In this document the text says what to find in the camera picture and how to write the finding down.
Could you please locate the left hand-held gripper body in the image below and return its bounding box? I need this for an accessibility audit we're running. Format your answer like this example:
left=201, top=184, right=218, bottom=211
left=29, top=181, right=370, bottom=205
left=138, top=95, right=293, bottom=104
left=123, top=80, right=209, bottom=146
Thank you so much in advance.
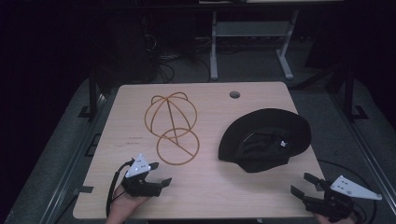
left=120, top=153, right=163, bottom=199

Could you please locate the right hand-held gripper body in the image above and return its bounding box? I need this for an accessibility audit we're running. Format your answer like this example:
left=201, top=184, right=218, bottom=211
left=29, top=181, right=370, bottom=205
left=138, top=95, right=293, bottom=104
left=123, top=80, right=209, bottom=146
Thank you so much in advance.
left=302, top=175, right=383, bottom=223

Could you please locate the orange wire hat stand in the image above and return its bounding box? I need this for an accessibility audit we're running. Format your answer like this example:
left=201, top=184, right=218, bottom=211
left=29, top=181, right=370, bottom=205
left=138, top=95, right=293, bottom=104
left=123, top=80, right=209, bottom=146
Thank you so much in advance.
left=143, top=91, right=201, bottom=166

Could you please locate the black brimmed hat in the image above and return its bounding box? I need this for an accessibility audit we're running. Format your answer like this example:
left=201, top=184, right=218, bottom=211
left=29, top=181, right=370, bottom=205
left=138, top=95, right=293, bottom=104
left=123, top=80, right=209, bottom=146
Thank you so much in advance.
left=218, top=107, right=313, bottom=174

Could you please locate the person's right hand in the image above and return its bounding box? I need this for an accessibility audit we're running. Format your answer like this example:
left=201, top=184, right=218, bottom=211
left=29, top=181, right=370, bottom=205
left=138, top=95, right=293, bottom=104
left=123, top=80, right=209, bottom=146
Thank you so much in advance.
left=313, top=214, right=357, bottom=224

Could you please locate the person's left hand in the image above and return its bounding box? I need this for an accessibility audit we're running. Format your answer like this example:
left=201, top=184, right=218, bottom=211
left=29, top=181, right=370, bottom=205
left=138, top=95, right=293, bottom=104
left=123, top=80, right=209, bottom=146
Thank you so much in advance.
left=105, top=184, right=149, bottom=224

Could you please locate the white metal stand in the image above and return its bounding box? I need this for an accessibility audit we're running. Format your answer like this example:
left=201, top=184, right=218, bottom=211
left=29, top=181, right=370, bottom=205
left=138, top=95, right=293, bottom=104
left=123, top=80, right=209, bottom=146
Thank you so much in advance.
left=209, top=8, right=301, bottom=82

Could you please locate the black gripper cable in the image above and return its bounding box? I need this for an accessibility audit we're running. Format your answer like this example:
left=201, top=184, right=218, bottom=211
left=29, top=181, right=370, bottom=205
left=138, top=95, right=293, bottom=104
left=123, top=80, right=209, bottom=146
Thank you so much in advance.
left=317, top=159, right=379, bottom=224
left=105, top=159, right=135, bottom=218

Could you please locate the grey metal rail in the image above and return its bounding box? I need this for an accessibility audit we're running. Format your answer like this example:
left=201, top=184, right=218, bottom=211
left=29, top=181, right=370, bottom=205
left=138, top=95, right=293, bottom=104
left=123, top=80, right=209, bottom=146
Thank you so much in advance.
left=39, top=88, right=120, bottom=224
left=329, top=92, right=396, bottom=217

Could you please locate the black metal post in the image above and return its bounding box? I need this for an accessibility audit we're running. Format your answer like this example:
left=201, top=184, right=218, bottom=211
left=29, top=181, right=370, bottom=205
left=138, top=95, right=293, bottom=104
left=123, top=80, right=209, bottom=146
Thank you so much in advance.
left=78, top=66, right=106, bottom=120
left=341, top=62, right=370, bottom=123

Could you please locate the bundle of floor cables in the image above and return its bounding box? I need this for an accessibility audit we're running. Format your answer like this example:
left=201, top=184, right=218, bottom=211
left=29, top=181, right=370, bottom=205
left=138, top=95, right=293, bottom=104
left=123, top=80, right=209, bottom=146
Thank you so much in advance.
left=140, top=32, right=213, bottom=85

